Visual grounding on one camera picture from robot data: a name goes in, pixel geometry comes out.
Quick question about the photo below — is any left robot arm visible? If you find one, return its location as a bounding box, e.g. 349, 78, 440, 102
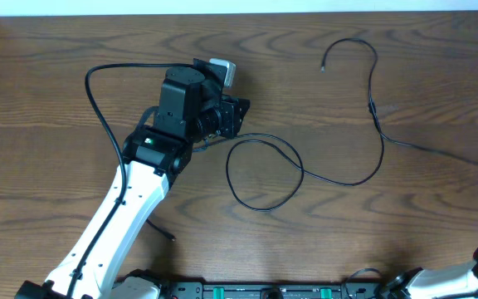
16, 58, 250, 298

